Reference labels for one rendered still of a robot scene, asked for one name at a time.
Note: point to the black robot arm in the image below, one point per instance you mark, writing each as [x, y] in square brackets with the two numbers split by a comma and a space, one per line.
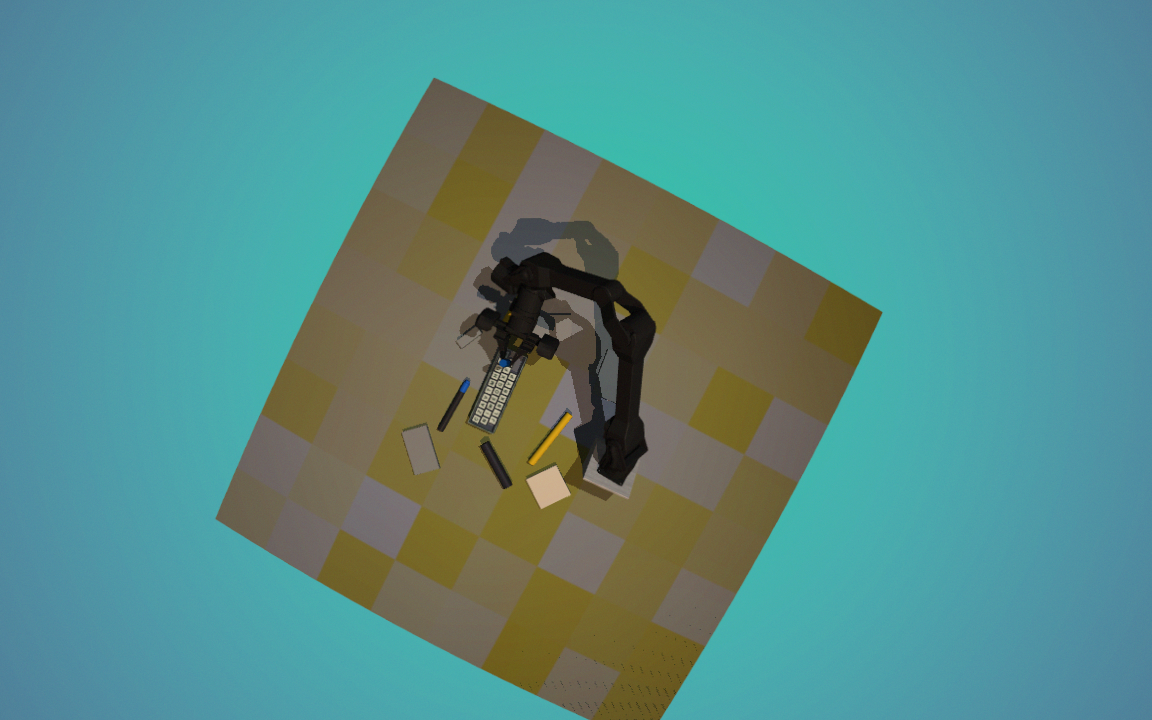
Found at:
[632, 337]

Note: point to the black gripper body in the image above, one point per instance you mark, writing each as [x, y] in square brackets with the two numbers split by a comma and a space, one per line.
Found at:
[520, 324]

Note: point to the tan flat square slab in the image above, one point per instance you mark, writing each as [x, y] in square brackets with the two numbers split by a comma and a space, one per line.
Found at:
[548, 486]

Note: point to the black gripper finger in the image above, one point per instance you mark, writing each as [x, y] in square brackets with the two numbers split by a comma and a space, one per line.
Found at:
[502, 344]
[520, 351]

